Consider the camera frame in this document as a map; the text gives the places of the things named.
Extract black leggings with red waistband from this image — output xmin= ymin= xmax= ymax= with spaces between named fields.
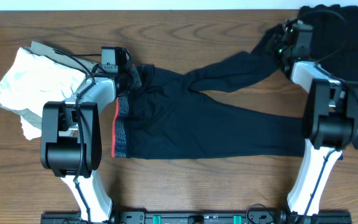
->
xmin=111 ymin=26 xmax=305 ymax=159

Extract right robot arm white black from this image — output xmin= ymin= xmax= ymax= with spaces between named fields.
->
xmin=270 ymin=19 xmax=358 ymax=222

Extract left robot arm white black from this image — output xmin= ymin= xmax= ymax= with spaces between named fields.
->
xmin=40 ymin=47 xmax=141 ymax=223

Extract black folded garment pile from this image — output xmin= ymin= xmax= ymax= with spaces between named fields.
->
xmin=298 ymin=4 xmax=358 ymax=149

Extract beige folded cloth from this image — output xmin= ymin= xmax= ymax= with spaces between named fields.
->
xmin=16 ymin=42 xmax=95 ymax=132

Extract white crumpled cloth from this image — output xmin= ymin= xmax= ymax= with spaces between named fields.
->
xmin=0 ymin=48 xmax=86 ymax=140

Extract black base rail with mounts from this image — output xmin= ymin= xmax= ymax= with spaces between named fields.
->
xmin=40 ymin=203 xmax=352 ymax=224

